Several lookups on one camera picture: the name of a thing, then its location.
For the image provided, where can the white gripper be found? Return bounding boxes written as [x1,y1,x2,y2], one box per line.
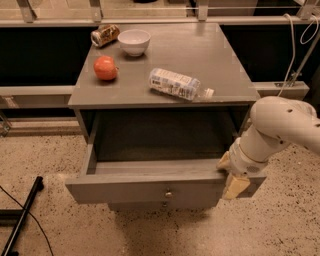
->
[216,138,267,200]

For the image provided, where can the grey top drawer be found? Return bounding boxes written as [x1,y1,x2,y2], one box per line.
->
[65,113,268,206]

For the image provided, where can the grey drawer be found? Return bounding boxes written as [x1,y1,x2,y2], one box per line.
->
[65,113,268,206]
[108,201,218,211]

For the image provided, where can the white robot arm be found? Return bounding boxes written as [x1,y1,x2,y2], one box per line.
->
[217,96,320,200]

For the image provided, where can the grey bottom drawer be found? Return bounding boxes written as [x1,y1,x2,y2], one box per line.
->
[108,201,218,211]

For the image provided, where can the grey drawer cabinet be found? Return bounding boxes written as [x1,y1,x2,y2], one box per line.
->
[68,22,262,212]

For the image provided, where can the clear plastic water bottle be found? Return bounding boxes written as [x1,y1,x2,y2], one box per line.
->
[148,68,214,101]

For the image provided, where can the white ceramic bowl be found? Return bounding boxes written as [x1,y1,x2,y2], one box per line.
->
[118,29,151,56]

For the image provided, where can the red apple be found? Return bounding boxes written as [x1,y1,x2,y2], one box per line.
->
[93,56,118,81]

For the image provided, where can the brown drink can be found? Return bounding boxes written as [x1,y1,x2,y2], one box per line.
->
[91,24,120,48]

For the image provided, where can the black stand leg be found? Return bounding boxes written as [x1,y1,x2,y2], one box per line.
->
[0,176,44,256]

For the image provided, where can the white cable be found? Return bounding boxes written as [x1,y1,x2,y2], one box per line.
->
[273,13,320,98]

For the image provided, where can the thin black floor cable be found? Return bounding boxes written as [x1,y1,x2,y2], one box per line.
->
[0,185,55,256]

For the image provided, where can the metal railing frame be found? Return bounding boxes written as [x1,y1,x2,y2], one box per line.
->
[0,0,320,138]

